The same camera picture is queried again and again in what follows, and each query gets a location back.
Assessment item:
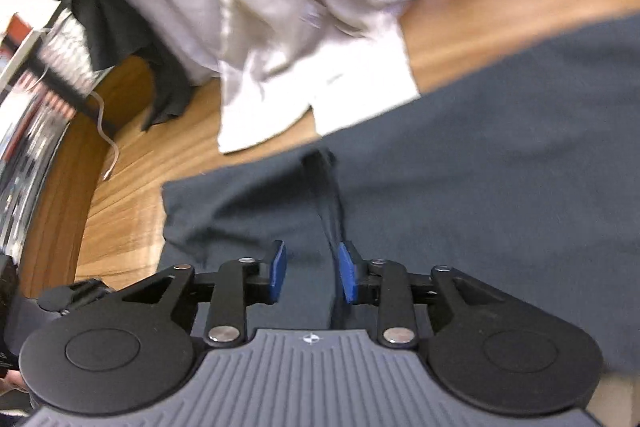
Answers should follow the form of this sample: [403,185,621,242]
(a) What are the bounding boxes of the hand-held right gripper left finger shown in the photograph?
[120,239,288,349]

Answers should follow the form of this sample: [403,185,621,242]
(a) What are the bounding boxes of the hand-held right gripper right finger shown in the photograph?
[337,241,501,350]

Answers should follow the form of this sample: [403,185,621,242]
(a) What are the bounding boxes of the dark grey pants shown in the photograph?
[160,14,640,375]

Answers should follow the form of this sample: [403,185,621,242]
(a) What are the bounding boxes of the cream garment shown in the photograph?
[197,0,421,155]

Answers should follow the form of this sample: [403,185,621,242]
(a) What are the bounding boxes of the dark grey hanging garment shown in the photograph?
[47,0,196,132]

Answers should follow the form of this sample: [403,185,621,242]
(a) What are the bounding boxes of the white cable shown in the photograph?
[87,89,121,182]

